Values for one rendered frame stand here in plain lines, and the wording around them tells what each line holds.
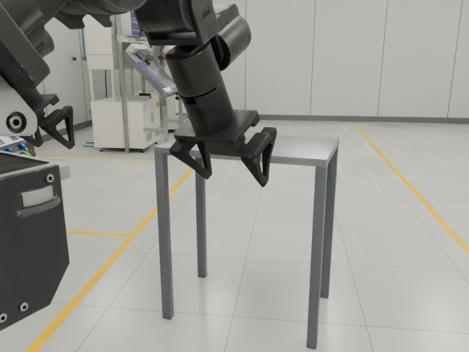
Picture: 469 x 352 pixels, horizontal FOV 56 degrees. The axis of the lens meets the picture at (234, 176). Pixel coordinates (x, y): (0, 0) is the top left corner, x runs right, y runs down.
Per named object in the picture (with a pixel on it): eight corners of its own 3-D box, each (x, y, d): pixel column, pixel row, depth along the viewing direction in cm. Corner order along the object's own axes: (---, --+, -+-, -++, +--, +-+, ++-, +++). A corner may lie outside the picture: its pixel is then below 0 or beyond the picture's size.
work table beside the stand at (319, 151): (315, 349, 179) (326, 159, 158) (162, 318, 200) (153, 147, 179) (329, 295, 220) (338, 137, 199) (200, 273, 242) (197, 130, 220)
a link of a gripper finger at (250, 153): (246, 165, 65) (227, 112, 60) (289, 170, 61) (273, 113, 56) (224, 195, 61) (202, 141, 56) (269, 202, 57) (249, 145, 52)
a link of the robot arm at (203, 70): (151, 53, 51) (190, 50, 48) (183, 27, 55) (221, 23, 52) (173, 104, 55) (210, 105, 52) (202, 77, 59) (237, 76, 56)
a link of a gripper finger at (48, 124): (67, 135, 89) (41, 96, 83) (91, 137, 85) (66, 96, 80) (43, 157, 85) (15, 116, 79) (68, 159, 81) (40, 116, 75)
